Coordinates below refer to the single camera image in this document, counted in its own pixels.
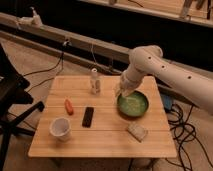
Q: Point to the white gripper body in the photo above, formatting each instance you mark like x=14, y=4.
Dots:
x=130, y=80

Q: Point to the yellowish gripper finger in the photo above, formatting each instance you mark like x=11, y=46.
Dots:
x=125, y=94
x=117, y=90

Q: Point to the white ceramic cup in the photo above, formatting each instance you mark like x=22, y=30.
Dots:
x=60, y=128

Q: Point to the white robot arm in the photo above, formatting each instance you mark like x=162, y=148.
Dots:
x=145, y=60

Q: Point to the green ceramic bowl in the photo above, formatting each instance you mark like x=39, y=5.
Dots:
x=134, y=105

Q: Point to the small white bottle figure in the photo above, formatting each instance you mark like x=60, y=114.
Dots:
x=95, y=81

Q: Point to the black rectangular remote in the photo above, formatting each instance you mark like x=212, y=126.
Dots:
x=88, y=115

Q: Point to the white textured sponge block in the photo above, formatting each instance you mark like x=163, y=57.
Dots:
x=137, y=131

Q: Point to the blue box on floor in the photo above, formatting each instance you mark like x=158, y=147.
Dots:
x=167, y=101

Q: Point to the wooden table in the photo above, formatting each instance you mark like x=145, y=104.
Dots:
x=107, y=135

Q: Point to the orange carrot toy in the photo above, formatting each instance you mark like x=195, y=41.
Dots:
x=68, y=107

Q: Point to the black office chair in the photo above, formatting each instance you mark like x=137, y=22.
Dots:
x=12, y=91

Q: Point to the long wooden rail beam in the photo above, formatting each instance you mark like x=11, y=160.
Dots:
x=77, y=41

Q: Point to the white clamp on rail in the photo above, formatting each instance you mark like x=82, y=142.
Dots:
x=35, y=19

